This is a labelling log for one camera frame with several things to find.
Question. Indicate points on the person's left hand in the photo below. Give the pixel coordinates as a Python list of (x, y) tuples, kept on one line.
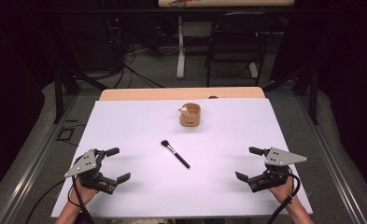
[(84, 194)]

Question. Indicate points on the black folding chair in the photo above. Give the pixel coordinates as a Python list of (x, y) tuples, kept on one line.
[(240, 37)]

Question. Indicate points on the white desk foot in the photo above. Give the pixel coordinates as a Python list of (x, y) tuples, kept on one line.
[(253, 70)]

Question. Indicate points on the person's right hand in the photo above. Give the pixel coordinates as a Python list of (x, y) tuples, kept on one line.
[(284, 191)]

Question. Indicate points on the black makeup brush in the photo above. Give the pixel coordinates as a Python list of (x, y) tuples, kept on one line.
[(175, 154)]

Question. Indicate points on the small brown knob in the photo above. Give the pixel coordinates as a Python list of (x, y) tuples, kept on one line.
[(213, 97)]

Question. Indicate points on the white desk leg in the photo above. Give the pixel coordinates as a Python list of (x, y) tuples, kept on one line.
[(180, 46)]

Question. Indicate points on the black metal stand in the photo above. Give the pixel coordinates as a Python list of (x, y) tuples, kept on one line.
[(59, 93), (313, 93)]

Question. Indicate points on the small pale item in cup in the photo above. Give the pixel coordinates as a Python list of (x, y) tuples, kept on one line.
[(183, 109)]

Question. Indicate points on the round wooden cup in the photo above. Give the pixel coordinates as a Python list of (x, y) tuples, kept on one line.
[(190, 119)]

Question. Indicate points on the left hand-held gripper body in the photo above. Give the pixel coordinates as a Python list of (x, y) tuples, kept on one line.
[(89, 168)]

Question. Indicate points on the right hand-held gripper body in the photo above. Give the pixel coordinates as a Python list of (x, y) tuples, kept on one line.
[(277, 158)]

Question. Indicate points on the white table mat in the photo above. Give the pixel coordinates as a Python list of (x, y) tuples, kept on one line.
[(184, 186)]

